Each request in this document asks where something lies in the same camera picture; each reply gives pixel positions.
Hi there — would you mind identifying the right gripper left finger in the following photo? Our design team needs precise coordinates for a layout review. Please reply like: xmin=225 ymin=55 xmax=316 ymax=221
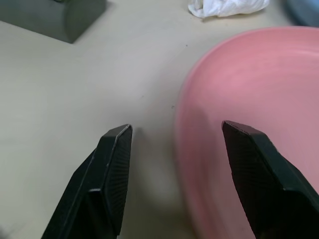
xmin=41 ymin=123 xmax=133 ymax=239

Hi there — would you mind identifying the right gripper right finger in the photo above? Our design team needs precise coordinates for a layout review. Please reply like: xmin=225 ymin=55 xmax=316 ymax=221
xmin=221 ymin=120 xmax=319 ymax=239

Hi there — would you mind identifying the pink plate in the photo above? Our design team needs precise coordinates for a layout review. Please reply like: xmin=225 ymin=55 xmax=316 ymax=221
xmin=173 ymin=26 xmax=319 ymax=239

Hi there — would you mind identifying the grey glasses case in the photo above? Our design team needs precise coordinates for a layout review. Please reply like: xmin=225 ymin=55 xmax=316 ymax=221
xmin=0 ymin=0 xmax=107 ymax=44

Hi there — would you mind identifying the blue plate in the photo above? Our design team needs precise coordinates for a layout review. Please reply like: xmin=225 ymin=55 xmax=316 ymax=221
xmin=283 ymin=0 xmax=319 ymax=27

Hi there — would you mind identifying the crumpled white tissue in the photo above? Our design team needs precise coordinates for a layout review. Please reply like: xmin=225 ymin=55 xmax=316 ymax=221
xmin=187 ymin=0 xmax=271 ymax=18

